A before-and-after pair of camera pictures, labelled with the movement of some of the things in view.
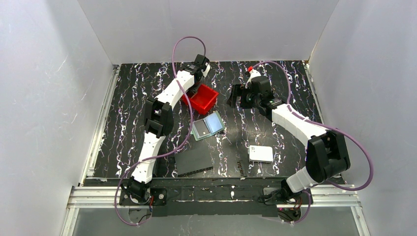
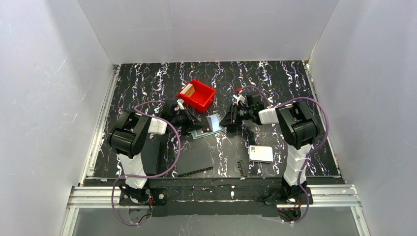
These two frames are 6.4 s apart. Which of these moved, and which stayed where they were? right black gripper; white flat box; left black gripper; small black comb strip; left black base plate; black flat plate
Moved: right black gripper; left black gripper
Stayed: small black comb strip; white flat box; left black base plate; black flat plate
